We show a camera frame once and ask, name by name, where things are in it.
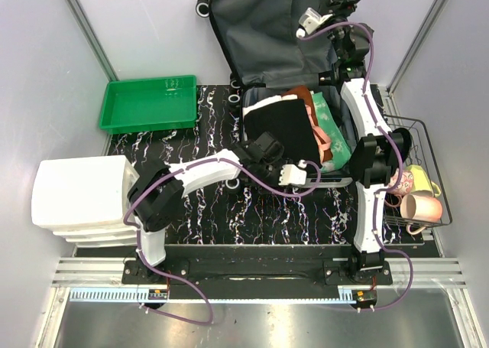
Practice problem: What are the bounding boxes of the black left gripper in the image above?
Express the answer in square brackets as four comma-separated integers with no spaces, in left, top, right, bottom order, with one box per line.
[254,158,293,194]

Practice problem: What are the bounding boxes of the black cloth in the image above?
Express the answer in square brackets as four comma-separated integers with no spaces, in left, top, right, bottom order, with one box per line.
[243,99,320,164]

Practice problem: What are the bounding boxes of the white towel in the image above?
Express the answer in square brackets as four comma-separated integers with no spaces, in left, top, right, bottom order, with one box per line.
[243,94,298,116]

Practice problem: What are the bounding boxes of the space astronaut hard-shell suitcase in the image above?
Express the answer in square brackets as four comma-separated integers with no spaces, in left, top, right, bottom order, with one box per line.
[195,0,364,191]

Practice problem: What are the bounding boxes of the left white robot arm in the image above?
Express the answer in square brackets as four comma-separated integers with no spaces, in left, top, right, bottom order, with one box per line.
[123,134,287,284]

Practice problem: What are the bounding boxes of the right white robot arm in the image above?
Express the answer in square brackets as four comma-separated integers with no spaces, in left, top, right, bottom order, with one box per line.
[331,21,412,284]

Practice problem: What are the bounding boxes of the pink floral garment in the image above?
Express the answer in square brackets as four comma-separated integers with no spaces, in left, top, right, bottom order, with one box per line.
[306,105,333,163]

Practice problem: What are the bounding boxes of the brown garment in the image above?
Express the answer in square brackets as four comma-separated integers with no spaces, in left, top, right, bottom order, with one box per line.
[282,86,315,112]

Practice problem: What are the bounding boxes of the teal green garment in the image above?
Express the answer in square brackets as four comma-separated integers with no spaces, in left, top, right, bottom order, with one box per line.
[311,92,351,173]

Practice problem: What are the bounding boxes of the black round object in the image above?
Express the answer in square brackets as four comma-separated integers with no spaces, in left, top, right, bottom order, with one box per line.
[395,128,413,162]

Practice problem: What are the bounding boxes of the green plastic tray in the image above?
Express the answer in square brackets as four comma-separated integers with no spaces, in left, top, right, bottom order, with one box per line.
[99,75,198,135]

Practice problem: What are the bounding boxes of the pink patterned mug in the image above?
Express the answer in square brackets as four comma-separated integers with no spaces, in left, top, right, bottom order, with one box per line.
[384,170,414,207]

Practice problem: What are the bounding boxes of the yellow mug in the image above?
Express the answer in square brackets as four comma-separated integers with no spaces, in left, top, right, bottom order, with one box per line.
[406,164,442,197]

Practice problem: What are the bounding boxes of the peach pink mug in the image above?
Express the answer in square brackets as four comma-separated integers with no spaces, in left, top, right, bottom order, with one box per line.
[400,194,443,236]

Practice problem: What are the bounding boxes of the white stacked storage bins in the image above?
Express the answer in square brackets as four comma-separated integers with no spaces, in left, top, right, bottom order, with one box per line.
[31,155,139,248]

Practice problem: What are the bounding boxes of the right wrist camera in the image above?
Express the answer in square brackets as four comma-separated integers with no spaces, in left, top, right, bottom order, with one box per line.
[349,31,371,61]

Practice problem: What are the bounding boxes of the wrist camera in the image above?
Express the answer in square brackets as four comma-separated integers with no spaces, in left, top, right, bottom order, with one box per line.
[255,132,284,161]
[349,31,371,61]

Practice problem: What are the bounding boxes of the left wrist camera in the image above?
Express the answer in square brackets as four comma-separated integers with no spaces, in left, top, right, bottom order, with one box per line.
[255,132,284,161]

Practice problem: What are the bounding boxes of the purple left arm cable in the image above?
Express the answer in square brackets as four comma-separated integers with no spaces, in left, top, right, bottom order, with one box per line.
[124,157,324,324]

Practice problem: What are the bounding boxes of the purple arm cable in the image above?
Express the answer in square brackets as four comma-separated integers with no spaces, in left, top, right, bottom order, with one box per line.
[296,21,414,313]
[124,157,324,324]

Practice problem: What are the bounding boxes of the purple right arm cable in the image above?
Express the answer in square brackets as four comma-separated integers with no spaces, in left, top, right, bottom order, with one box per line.
[296,21,414,313]

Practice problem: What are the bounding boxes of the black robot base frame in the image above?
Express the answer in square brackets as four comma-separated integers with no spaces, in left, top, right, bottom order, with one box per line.
[122,245,393,295]

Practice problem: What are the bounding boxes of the black wire basket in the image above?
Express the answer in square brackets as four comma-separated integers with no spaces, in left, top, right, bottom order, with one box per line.
[384,115,452,229]

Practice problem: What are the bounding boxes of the white cable duct strip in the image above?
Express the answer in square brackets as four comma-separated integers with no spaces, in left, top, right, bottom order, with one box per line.
[69,286,358,305]

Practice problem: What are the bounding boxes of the aluminium rail frame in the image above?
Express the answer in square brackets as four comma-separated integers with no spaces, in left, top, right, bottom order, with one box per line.
[36,0,489,348]

